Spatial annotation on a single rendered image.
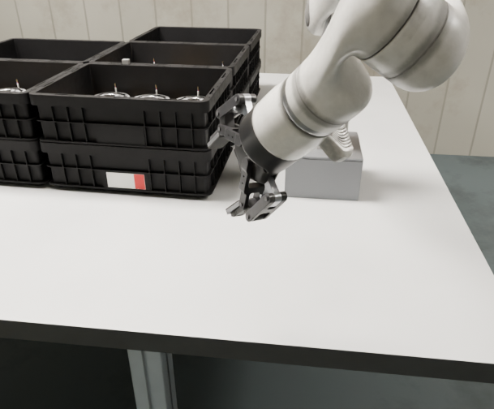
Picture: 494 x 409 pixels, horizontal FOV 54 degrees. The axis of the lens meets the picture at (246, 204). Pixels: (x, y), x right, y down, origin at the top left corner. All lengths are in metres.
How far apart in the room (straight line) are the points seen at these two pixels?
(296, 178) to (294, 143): 0.62
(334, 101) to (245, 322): 0.44
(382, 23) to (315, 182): 0.75
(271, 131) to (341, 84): 0.09
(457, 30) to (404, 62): 0.04
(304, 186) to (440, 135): 2.27
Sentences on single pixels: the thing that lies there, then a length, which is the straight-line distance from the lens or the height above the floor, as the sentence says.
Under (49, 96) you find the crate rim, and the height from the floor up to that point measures 0.93.
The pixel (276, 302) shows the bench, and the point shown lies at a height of 0.70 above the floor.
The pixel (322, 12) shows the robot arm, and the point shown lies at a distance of 0.98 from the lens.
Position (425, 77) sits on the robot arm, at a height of 1.13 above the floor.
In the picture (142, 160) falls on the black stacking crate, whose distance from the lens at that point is 1.11.
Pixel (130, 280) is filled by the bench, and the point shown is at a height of 0.70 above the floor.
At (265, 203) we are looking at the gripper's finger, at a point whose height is 0.96.
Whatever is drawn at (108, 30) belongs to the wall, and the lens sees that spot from 3.27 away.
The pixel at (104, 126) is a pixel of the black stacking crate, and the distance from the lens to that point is 1.10.
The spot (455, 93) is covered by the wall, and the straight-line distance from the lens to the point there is 3.24.
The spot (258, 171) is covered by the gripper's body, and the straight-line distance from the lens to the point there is 0.55.
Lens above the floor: 1.23
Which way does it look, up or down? 29 degrees down
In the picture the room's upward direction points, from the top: straight up
